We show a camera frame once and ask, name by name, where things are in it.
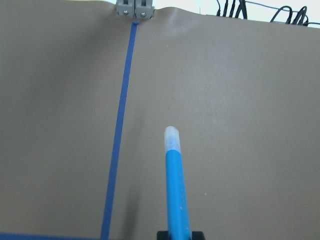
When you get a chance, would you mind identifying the blue highlighter pen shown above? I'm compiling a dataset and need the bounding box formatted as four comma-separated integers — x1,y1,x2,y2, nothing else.
164,126,192,240

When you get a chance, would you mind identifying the brown paper table mat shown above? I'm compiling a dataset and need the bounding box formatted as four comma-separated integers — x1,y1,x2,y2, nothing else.
0,0,320,240

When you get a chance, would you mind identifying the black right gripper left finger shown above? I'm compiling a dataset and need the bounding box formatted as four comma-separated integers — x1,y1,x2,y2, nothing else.
156,230,170,240

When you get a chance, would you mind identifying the grey aluminium frame bracket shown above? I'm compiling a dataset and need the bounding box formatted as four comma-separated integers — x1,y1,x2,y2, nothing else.
115,0,155,20

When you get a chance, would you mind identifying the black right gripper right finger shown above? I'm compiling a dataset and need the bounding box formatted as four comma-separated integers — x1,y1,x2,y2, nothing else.
191,231,205,240

